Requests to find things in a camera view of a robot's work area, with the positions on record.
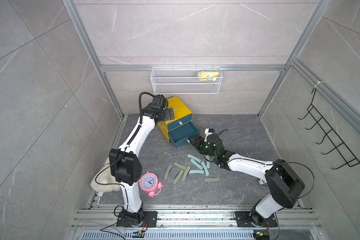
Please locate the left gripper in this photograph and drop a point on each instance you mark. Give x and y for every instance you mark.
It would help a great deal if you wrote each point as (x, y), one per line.
(167, 117)

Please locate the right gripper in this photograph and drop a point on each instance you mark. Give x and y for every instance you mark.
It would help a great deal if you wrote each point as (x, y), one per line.
(197, 141)

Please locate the teal top drawer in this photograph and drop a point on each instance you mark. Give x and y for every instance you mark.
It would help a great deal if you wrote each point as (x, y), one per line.
(173, 124)

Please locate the teal drawer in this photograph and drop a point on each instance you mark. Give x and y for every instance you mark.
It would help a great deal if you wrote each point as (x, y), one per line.
(173, 124)
(180, 136)

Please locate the olive knife long diagonal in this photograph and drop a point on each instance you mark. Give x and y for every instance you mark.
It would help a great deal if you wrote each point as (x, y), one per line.
(186, 172)

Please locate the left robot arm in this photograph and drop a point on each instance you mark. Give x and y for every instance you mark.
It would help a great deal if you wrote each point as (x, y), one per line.
(123, 169)

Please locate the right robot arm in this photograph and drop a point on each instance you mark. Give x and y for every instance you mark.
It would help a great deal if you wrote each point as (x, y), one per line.
(284, 184)

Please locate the yellow drawer cabinet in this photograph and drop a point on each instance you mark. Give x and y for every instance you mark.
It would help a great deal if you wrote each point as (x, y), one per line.
(180, 110)

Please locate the mint knife top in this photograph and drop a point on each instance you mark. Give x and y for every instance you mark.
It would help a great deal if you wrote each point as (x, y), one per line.
(194, 158)

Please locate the mint knife horizontal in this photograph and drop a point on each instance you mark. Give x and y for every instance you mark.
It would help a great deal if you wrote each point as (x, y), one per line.
(196, 172)

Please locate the yellow sponge in basket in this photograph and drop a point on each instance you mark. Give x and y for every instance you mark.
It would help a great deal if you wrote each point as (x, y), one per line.
(208, 75)

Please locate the pink alarm clock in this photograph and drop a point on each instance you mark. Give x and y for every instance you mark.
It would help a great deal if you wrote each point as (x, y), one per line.
(150, 184)

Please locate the white plush dog toy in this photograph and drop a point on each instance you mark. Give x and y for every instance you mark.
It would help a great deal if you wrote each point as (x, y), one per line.
(103, 181)

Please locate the white wire wall basket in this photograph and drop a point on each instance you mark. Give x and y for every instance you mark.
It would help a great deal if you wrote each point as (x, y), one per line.
(183, 80)

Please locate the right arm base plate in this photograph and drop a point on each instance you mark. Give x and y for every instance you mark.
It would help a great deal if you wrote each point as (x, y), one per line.
(245, 219)

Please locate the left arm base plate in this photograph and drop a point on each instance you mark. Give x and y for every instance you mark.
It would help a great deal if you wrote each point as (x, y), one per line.
(127, 219)

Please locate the black wire hook rack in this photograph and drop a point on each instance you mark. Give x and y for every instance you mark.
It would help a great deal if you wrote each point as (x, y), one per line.
(347, 157)

